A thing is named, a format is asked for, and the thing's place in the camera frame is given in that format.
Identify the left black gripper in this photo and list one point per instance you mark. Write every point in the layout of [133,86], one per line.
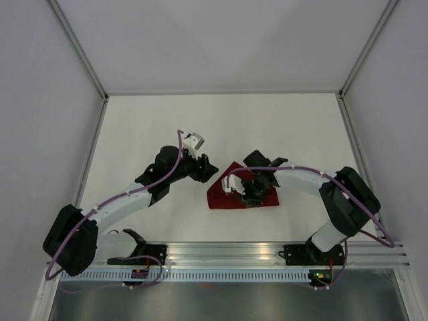
[203,174]

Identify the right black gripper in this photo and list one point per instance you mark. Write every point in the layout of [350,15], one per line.
[249,200]

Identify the dark red cloth napkin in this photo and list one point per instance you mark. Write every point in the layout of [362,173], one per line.
[218,199]

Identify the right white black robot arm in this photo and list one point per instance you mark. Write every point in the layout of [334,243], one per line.
[347,199]

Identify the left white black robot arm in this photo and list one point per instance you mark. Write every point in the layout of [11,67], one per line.
[77,237]

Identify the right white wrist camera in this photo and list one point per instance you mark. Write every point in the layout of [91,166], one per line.
[232,184]

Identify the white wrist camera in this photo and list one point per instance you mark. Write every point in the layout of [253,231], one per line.
[232,184]
[192,142]

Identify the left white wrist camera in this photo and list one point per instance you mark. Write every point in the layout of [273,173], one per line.
[192,142]

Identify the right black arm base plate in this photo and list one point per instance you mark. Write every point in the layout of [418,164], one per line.
[297,255]

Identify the aluminium mounting rail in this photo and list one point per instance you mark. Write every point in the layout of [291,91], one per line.
[358,254]

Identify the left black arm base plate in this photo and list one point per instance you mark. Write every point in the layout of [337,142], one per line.
[149,254]

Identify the white slotted cable duct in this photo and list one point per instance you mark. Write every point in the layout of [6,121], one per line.
[191,275]

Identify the left aluminium frame post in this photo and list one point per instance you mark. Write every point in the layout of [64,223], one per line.
[76,46]

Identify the aluminium frame post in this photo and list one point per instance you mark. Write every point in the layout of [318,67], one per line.
[378,28]
[76,46]

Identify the right aluminium frame post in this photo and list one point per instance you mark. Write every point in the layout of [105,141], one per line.
[378,28]

